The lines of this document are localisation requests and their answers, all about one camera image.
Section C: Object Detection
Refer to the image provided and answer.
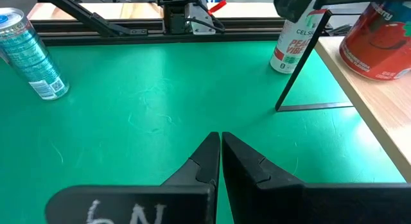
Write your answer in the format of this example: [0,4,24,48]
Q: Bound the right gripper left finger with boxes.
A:
[44,131,221,224]

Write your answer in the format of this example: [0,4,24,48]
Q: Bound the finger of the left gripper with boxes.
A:
[274,0,411,24]

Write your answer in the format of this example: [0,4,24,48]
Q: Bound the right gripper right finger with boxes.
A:
[222,131,411,224]

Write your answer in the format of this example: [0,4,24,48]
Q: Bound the white Celsius peach can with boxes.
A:
[269,0,327,74]

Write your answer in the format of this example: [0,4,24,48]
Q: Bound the red Fanta strawberry can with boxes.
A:
[339,1,411,82]

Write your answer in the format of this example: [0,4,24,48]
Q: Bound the teal Red Bull can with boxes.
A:
[0,7,70,101]

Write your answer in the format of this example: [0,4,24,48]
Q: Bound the wooden shelf with black legs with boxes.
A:
[275,8,411,183]

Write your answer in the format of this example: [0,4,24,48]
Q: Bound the red tape tag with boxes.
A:
[207,0,227,15]

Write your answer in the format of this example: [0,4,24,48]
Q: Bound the white metal bracket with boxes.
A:
[184,2,216,36]

